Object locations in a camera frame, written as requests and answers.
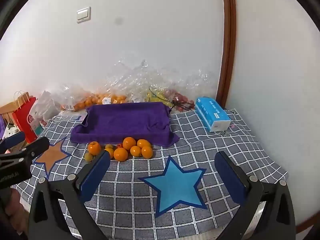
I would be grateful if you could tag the purple towel covered tray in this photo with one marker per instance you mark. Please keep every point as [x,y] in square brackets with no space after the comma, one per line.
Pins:
[125,122]

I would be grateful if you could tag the person's left hand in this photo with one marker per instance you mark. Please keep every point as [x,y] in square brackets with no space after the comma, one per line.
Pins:
[13,207]

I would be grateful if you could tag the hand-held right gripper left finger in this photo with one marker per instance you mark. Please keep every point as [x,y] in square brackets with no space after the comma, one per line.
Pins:
[96,177]

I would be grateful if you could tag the blue tissue pack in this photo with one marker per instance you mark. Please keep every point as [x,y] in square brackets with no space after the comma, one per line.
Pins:
[210,112]

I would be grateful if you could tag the brown paper bag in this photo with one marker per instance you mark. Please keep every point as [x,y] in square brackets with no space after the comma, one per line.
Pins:
[7,110]

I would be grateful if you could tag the white light switch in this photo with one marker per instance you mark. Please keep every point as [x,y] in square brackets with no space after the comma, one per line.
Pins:
[83,14]

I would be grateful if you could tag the clear bag of yellow fruit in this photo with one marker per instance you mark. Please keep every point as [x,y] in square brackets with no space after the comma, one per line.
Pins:
[156,95]

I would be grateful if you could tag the small orange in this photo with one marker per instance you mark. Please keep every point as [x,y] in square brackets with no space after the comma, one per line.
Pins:
[143,143]
[135,151]
[110,152]
[147,152]

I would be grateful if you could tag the large orange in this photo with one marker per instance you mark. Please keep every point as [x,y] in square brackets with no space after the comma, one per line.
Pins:
[129,143]
[120,154]

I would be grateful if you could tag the red paper bag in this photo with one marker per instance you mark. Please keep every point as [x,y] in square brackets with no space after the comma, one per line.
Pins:
[23,122]

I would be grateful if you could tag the white plastic bag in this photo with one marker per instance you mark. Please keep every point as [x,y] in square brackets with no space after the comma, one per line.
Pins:
[45,107]

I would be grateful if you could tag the small yellow-green fruit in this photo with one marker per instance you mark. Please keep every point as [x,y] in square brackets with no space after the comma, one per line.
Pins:
[88,157]
[108,146]

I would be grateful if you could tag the brown wooden door frame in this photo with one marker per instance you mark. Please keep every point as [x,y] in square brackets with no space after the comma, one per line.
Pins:
[230,30]

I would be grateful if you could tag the white spotted cloth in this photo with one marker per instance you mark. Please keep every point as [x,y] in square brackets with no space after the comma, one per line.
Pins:
[10,130]

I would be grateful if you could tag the crumpled clear plastic wrap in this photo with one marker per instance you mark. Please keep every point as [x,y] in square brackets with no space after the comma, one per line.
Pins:
[140,80]

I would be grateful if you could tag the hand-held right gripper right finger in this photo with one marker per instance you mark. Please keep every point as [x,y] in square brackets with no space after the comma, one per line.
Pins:
[228,180]

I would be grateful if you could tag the clear bag of red tomatoes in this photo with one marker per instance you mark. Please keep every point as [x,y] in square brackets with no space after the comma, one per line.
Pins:
[181,97]

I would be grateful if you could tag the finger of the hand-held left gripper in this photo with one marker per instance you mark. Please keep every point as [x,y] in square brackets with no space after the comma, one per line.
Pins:
[13,140]
[37,146]

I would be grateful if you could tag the small red fruit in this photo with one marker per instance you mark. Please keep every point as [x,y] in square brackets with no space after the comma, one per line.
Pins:
[119,145]

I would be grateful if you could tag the labelled clear bag of oranges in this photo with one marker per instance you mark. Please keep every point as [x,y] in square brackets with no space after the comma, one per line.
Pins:
[117,97]

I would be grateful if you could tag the mandarin with stem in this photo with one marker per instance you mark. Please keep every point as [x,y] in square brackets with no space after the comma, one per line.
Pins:
[94,148]

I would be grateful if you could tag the purple plush toy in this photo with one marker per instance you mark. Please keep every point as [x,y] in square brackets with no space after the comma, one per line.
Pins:
[2,127]

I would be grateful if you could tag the grey checkered star blanket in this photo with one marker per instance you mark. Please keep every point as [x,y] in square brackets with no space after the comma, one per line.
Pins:
[200,140]

